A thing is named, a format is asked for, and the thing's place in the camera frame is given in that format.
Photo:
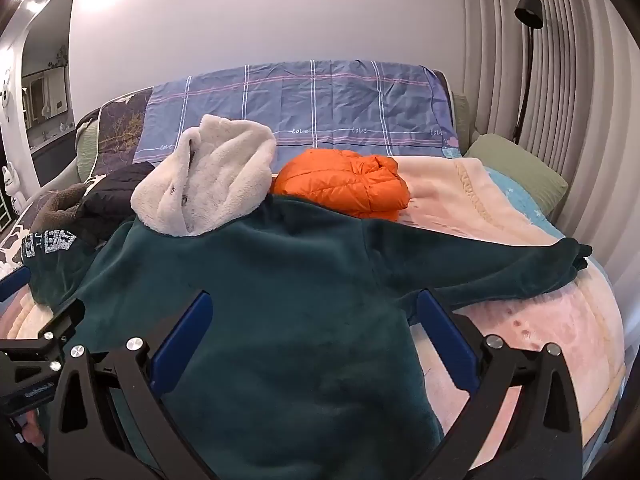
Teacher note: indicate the blue plaid sheet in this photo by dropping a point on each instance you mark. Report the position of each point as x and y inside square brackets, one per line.
[300, 100]

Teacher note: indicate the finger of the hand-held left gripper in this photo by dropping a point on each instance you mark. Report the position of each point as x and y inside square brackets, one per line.
[55, 327]
[14, 282]

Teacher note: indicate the orange puffer jacket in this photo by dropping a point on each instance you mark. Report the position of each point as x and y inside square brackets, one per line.
[345, 185]

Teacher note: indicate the green pillow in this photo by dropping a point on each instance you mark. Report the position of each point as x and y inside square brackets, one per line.
[520, 172]

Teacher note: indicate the white cat figurine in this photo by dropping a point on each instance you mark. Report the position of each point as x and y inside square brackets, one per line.
[12, 185]

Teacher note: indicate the dark green fleece hoodie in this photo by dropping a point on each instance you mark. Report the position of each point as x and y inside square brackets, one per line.
[280, 285]

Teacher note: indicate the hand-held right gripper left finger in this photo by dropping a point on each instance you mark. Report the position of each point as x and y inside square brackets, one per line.
[182, 340]

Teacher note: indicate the black white patterned cloth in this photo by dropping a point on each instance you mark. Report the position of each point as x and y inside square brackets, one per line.
[12, 240]

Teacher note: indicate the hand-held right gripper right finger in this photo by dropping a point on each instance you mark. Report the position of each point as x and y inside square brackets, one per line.
[445, 340]

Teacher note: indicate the pink fleece blanket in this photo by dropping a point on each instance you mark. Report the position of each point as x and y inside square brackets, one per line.
[525, 330]

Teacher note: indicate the arched wall mirror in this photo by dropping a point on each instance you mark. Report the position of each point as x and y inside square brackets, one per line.
[47, 75]

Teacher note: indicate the brown fleece garment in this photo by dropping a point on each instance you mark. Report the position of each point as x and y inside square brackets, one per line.
[57, 205]

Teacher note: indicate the black floor lamp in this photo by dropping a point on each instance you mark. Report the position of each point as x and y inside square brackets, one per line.
[529, 10]

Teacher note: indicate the beige pleated curtain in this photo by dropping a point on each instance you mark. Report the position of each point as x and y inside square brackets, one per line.
[575, 85]

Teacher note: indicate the light blue starred sheet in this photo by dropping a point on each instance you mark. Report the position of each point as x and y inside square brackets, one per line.
[530, 205]

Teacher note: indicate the black jacket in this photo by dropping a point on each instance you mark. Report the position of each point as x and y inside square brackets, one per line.
[117, 200]

